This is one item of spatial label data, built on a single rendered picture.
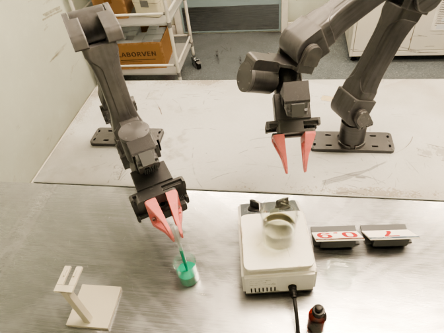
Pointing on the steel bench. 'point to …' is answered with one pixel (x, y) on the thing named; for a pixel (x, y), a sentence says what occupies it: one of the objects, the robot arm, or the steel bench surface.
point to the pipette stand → (88, 301)
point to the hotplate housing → (252, 283)
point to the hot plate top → (249, 240)
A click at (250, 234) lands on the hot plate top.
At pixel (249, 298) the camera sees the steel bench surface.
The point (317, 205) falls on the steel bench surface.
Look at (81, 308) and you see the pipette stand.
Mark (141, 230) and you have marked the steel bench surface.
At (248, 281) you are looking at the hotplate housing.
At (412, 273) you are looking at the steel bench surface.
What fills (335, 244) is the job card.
